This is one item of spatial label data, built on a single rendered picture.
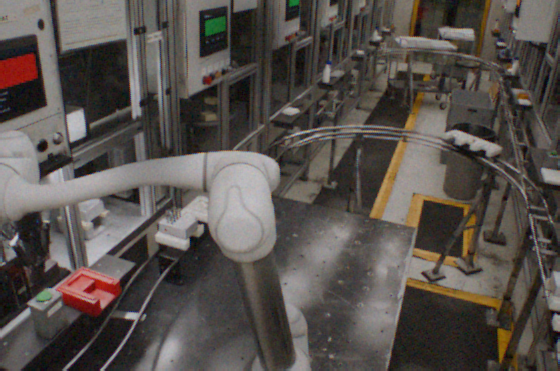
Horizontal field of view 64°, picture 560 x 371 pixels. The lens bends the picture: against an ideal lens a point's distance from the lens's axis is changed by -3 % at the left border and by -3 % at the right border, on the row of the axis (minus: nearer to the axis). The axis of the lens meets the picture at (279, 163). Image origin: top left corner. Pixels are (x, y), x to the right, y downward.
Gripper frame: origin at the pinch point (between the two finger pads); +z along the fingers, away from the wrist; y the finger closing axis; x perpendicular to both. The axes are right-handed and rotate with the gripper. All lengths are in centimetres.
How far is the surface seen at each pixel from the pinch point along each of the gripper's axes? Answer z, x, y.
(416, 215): 112, 92, -276
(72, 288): 15.8, -2.4, -12.0
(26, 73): -52, -7, -14
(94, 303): 15.7, 8.6, -9.5
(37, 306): 9.3, 0.6, 3.7
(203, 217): 25, 6, -80
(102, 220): 18, -23, -50
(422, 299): 112, 107, -172
